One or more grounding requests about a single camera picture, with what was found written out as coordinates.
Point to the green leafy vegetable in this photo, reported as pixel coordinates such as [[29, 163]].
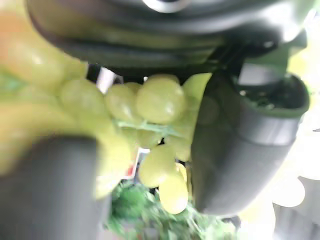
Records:
[[135, 212]]

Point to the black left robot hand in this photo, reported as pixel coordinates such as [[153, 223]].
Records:
[[155, 42]]

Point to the green grape bunch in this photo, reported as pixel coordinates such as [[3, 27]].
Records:
[[160, 102]]

